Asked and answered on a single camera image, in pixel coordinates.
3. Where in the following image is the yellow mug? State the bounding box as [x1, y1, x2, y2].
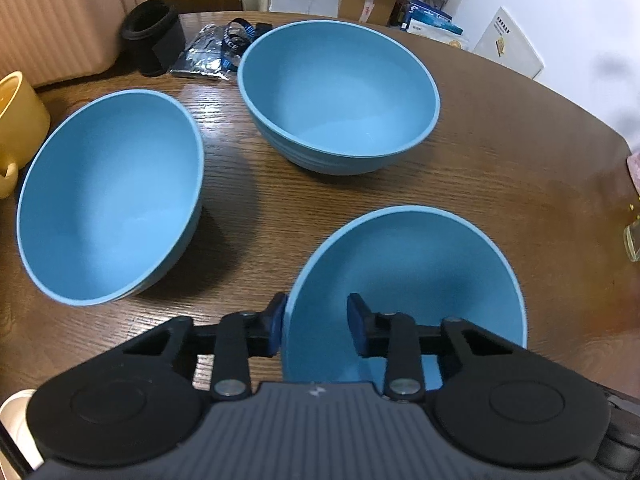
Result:
[0, 71, 52, 200]

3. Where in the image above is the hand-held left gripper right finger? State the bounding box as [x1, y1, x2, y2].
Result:
[347, 293, 531, 402]

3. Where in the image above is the green white bag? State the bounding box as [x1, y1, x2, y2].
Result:
[405, 17, 471, 51]

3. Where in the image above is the drinking glass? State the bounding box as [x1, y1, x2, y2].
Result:
[622, 220, 640, 262]

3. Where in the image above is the blue bowl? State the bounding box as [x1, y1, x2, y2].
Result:
[281, 205, 528, 393]
[237, 20, 442, 177]
[16, 89, 205, 307]

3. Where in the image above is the blue white bag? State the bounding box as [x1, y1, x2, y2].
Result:
[402, 0, 453, 28]

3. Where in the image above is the black cylindrical cup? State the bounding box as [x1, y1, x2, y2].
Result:
[120, 0, 188, 78]

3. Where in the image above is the white panel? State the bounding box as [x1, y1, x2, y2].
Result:
[472, 6, 546, 81]

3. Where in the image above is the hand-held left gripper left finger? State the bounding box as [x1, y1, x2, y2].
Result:
[107, 292, 287, 402]

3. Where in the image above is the cream plate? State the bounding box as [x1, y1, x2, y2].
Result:
[0, 389, 46, 471]

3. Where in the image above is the pink suitcase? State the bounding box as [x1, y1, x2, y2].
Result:
[0, 0, 161, 88]

